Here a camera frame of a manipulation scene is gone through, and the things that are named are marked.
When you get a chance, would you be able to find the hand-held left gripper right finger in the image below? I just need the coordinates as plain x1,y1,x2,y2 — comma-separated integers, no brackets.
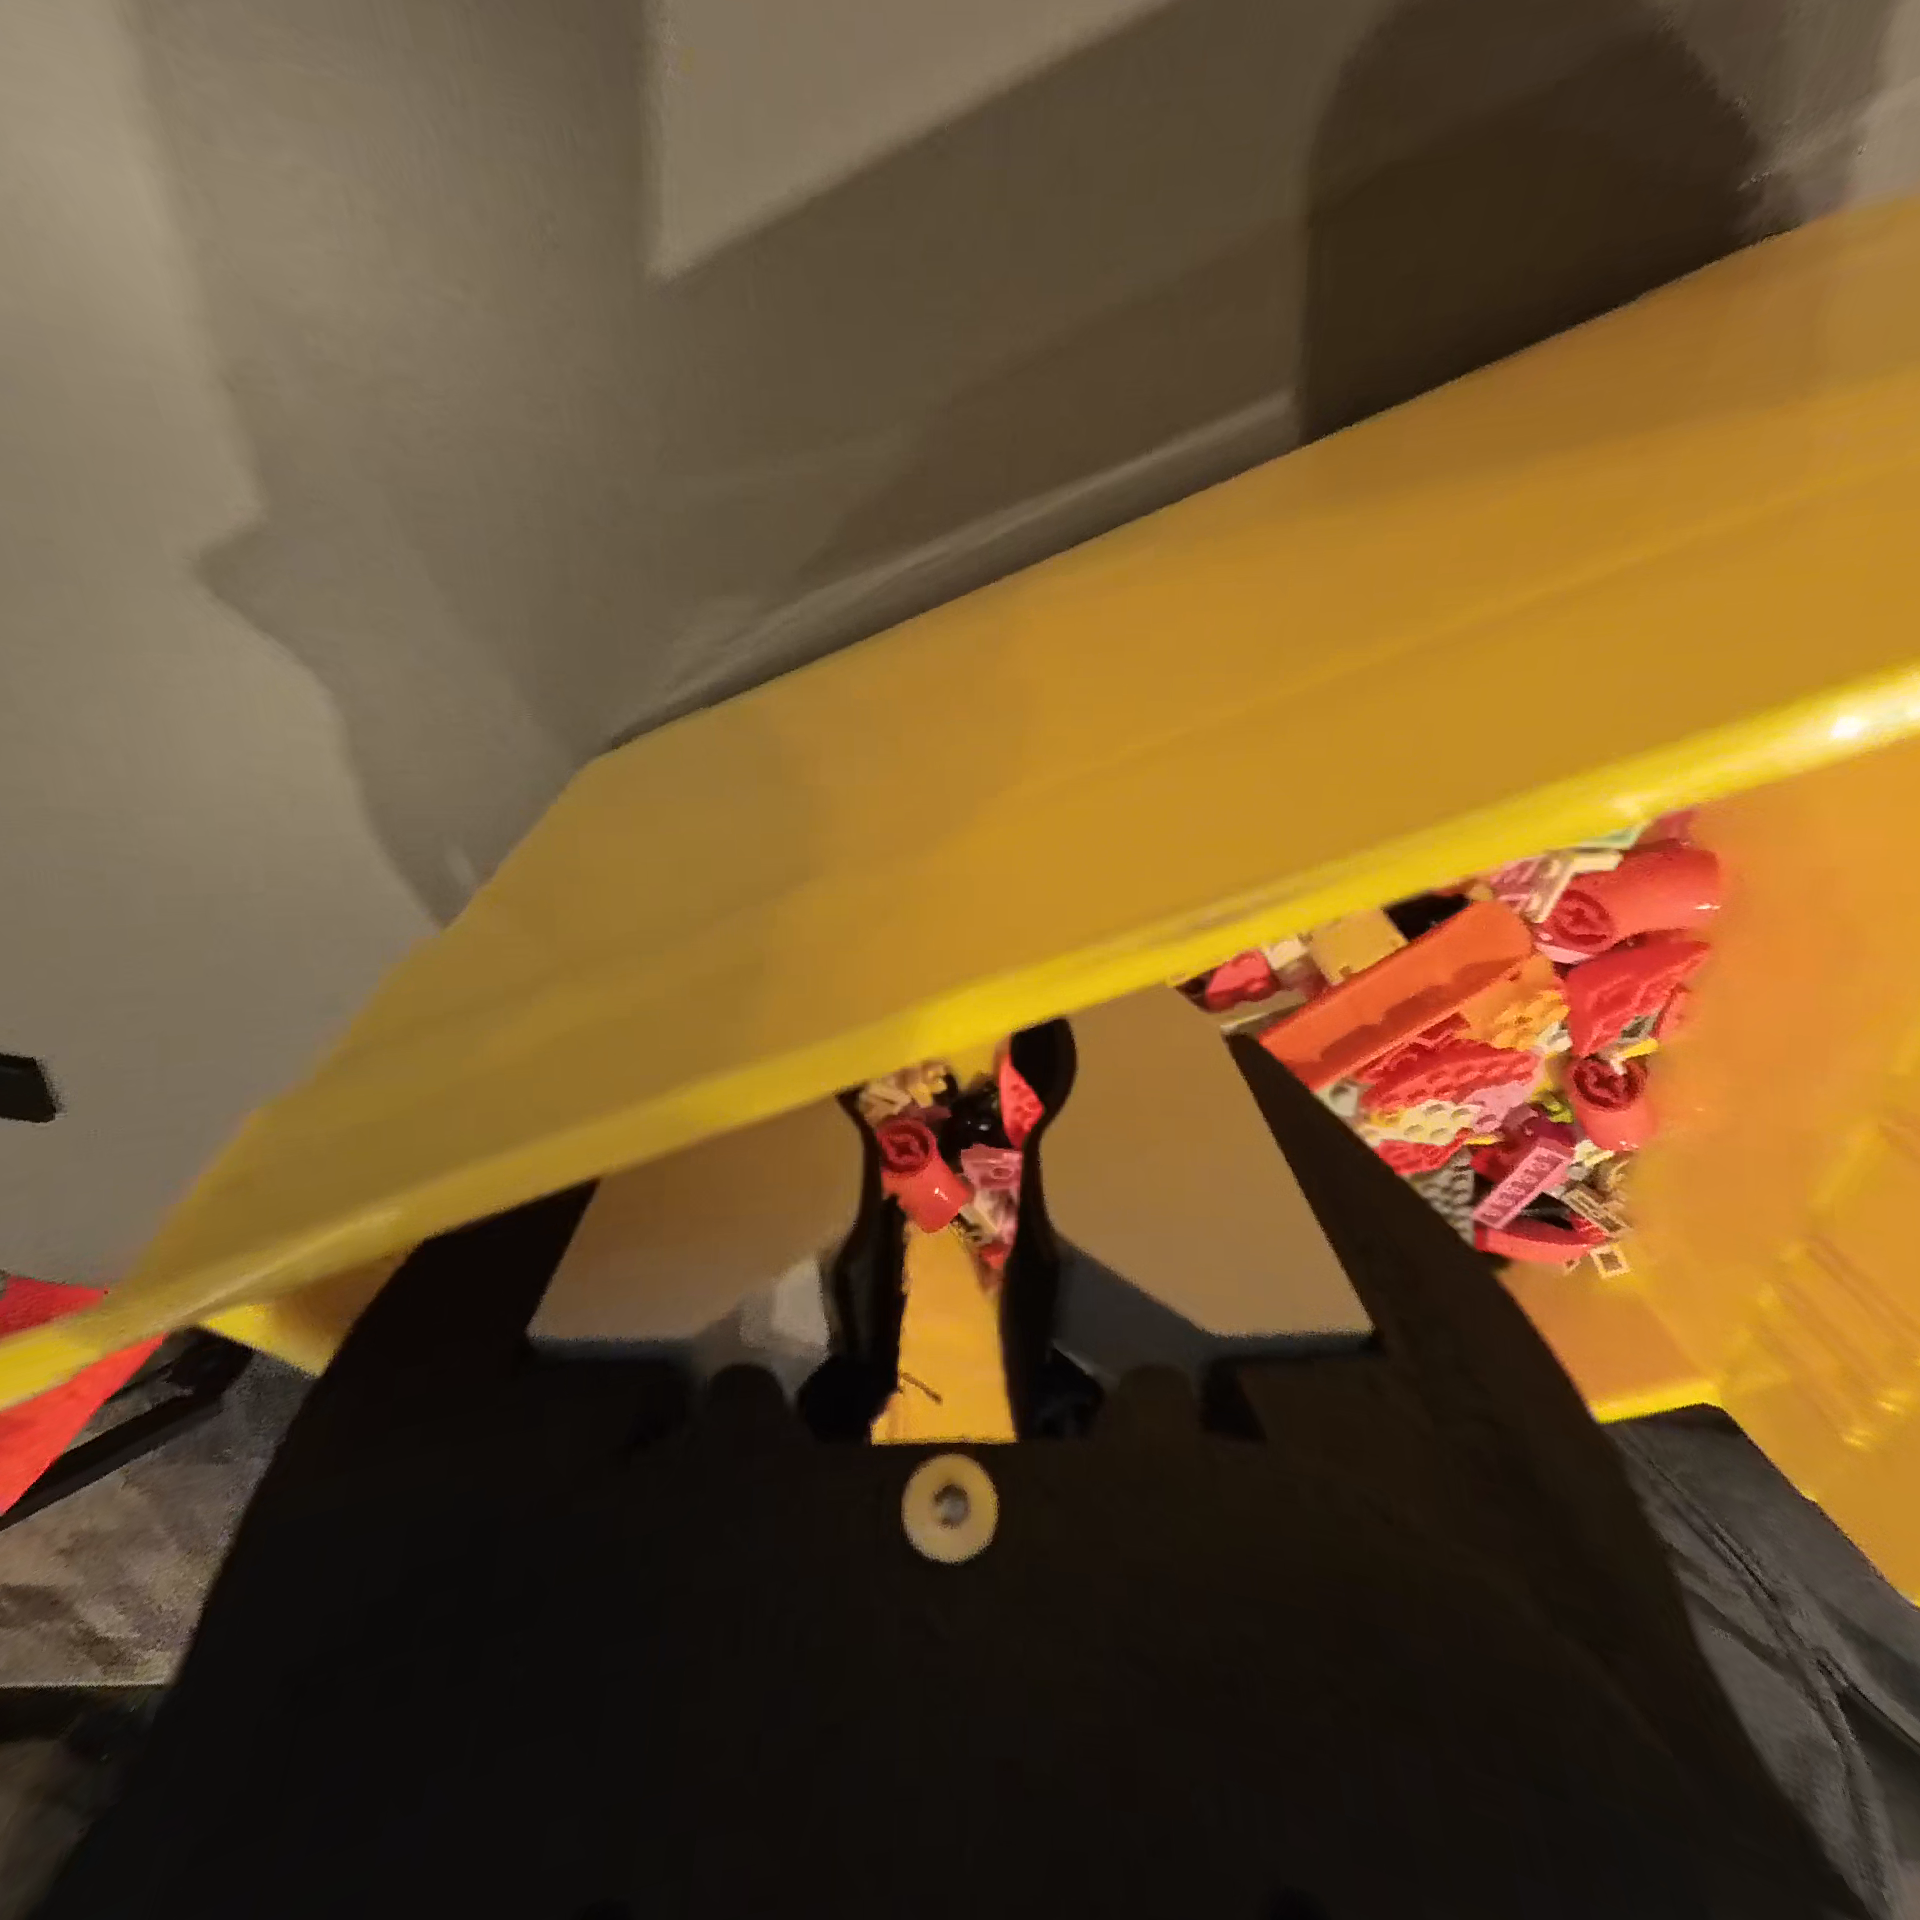
992,987,1376,1426

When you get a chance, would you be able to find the pile of toy bricks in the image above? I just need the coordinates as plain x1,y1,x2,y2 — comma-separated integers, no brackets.
838,809,1728,1278

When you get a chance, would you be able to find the yellow plastic bin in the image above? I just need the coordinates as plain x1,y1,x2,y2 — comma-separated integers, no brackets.
0,195,1920,1601

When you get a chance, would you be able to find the person's trouser leg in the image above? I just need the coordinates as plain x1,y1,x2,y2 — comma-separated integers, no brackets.
1612,1411,1920,1920

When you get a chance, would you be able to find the orange red object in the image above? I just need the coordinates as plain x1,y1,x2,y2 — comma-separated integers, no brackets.
0,1270,166,1509

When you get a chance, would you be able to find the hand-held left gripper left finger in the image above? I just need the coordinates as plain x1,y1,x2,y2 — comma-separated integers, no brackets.
525,1092,916,1426

